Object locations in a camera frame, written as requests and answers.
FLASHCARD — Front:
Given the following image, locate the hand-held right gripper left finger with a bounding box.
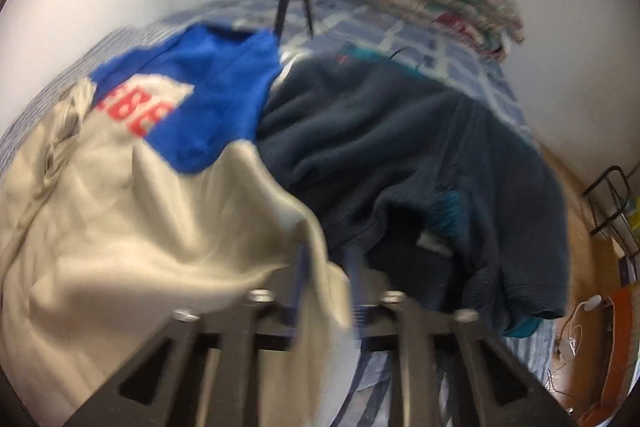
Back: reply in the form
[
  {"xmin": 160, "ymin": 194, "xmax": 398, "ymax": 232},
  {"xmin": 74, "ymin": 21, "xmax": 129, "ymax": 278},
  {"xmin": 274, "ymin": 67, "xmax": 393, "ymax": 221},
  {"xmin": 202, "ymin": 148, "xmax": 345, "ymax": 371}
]
[{"xmin": 65, "ymin": 243, "xmax": 315, "ymax": 427}]

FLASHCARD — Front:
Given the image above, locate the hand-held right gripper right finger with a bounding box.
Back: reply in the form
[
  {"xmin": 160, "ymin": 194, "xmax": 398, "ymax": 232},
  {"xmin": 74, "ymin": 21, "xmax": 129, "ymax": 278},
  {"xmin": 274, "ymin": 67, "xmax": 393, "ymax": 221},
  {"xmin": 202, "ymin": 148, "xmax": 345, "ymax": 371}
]
[{"xmin": 347, "ymin": 247, "xmax": 576, "ymax": 427}]

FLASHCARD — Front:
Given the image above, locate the cream and blue jacket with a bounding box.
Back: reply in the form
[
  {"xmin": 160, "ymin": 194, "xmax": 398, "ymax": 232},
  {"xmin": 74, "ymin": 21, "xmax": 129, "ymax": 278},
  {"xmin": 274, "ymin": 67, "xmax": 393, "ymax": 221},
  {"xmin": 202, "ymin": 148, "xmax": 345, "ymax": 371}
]
[{"xmin": 0, "ymin": 24, "xmax": 371, "ymax": 427}]

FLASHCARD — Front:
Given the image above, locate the black metal clothes rack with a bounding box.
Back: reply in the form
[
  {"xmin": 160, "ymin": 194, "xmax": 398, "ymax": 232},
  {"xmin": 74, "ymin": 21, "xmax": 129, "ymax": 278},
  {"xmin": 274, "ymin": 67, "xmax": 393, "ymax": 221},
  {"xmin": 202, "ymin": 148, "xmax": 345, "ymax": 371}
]
[{"xmin": 582, "ymin": 164, "xmax": 640, "ymax": 258}]

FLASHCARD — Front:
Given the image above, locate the dark blue fleece garment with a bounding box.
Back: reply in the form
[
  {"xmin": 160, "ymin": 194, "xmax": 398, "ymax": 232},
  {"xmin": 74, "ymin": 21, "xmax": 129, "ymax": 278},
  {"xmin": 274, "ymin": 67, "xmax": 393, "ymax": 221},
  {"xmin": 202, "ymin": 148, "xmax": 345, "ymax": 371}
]
[{"xmin": 257, "ymin": 52, "xmax": 571, "ymax": 338}]

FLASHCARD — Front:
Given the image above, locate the white round desk gadget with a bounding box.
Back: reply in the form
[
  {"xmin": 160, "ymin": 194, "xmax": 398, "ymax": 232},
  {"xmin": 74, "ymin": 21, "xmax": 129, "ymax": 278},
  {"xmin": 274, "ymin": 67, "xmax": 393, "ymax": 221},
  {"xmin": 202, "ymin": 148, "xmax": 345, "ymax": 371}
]
[{"xmin": 557, "ymin": 297, "xmax": 603, "ymax": 358}]

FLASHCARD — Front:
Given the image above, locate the blue checked bedsheet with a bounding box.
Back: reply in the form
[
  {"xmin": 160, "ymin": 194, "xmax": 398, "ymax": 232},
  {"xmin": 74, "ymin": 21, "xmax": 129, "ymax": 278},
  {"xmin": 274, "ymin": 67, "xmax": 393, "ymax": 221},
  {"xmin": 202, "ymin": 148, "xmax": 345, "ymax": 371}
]
[{"xmin": 165, "ymin": 0, "xmax": 541, "ymax": 148}]

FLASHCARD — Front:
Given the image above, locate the orange cloth covered stool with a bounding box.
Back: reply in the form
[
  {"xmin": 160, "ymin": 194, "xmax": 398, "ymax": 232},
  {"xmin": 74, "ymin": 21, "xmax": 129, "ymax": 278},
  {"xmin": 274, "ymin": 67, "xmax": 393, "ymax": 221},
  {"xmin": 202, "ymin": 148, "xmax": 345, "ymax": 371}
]
[{"xmin": 597, "ymin": 284, "xmax": 640, "ymax": 413}]

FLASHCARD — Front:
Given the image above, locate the dark purple box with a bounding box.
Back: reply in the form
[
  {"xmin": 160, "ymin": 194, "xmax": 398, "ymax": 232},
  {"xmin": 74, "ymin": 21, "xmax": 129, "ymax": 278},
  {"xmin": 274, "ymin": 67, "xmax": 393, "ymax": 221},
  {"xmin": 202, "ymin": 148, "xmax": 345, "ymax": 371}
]
[{"xmin": 619, "ymin": 254, "xmax": 638, "ymax": 285}]

